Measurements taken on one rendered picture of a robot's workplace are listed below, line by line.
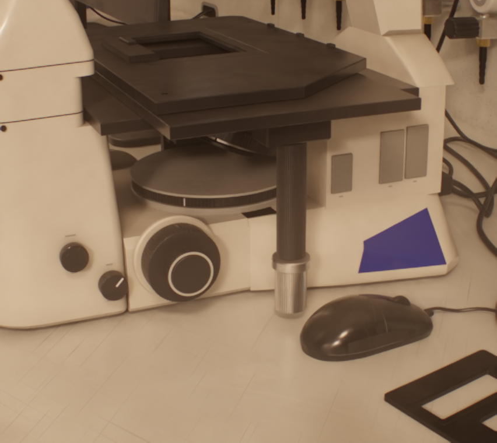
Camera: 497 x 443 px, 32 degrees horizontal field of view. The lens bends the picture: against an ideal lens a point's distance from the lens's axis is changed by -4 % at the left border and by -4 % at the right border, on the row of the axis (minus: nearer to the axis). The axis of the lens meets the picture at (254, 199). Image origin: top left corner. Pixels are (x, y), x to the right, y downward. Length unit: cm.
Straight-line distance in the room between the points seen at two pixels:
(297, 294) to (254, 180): 13
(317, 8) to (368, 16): 91
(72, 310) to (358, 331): 24
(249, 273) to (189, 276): 9
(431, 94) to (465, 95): 56
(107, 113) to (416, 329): 30
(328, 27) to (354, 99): 109
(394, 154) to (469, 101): 57
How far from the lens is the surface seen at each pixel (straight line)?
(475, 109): 138
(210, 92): 66
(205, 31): 94
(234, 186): 81
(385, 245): 82
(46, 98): 70
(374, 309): 72
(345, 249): 81
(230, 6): 223
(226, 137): 81
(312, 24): 183
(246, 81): 70
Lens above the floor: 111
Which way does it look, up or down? 20 degrees down
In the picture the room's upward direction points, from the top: 1 degrees counter-clockwise
